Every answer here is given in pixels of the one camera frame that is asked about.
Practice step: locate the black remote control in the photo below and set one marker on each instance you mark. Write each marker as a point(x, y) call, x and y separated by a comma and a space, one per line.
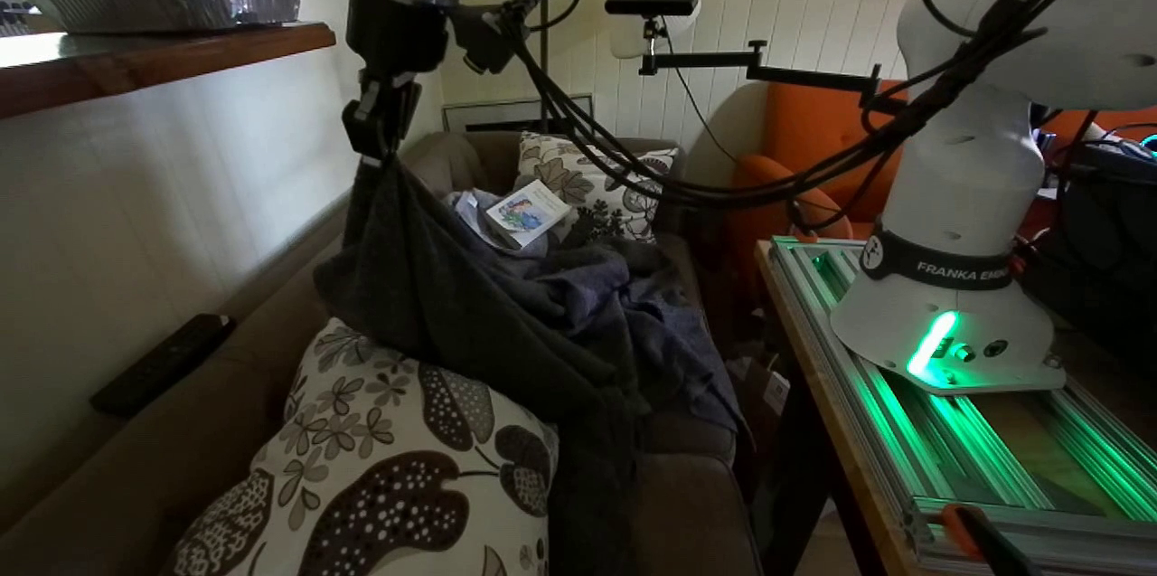
point(163, 365)

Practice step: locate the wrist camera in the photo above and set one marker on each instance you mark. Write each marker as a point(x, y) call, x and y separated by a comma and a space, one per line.
point(484, 38)

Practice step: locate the large white floral pillow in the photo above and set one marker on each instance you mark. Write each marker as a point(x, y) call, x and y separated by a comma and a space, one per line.
point(380, 458)

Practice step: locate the camera on mount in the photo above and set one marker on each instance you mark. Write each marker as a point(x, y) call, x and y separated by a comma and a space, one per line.
point(723, 61)

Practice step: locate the cardboard box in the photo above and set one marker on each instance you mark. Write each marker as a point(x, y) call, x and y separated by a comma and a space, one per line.
point(764, 400)

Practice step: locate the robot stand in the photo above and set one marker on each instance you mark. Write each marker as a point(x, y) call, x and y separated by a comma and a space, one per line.
point(985, 458)

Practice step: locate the orange armchair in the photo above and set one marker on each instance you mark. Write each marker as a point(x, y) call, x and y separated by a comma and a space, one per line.
point(809, 137)

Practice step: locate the brown sofa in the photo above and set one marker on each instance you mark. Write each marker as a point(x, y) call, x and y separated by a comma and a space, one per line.
point(136, 486)

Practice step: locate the aluminium foil tray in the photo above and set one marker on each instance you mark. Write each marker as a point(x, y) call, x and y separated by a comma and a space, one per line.
point(163, 2)

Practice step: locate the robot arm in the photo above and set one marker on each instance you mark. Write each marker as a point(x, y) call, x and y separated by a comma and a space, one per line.
point(972, 178)

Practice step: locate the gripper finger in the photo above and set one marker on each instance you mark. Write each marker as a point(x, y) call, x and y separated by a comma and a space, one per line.
point(355, 126)
point(399, 110)

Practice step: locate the blue grey blanket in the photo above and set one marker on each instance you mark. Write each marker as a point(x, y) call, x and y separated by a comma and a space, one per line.
point(651, 323)

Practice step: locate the small white floral pillow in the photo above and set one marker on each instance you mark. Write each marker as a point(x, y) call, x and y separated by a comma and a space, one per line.
point(597, 187)

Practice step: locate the wooden shelf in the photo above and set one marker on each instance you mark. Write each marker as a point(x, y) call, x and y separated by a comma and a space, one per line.
point(136, 61)

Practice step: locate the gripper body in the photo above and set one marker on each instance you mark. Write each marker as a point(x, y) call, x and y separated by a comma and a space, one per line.
point(395, 29)

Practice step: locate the small illustrated book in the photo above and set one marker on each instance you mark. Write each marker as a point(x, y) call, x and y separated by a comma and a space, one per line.
point(529, 212)

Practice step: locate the picture frame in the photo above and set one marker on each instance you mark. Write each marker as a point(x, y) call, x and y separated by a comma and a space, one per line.
point(506, 113)

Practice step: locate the dark grey cloth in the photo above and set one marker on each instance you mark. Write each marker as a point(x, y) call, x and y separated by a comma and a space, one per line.
point(470, 323)

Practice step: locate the orange and black clamp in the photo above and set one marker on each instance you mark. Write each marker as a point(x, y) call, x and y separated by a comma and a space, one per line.
point(985, 540)

